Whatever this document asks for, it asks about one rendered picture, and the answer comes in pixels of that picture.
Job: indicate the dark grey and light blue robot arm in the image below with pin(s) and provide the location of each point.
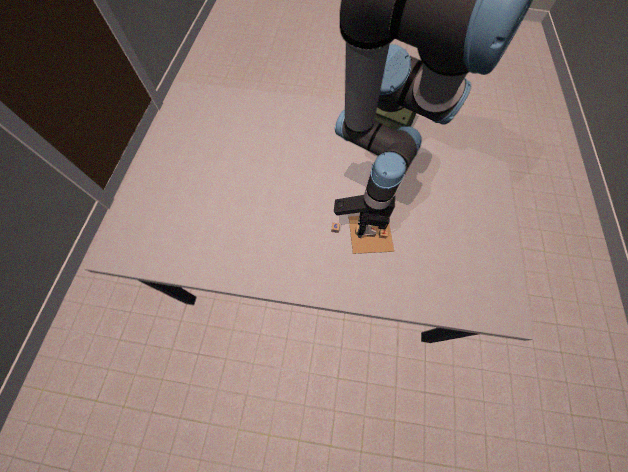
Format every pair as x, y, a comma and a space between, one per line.
453, 34

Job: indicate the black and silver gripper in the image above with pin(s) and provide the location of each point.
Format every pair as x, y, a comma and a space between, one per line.
377, 219

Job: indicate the tan flat mat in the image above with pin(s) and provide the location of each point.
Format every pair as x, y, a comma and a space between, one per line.
367, 244

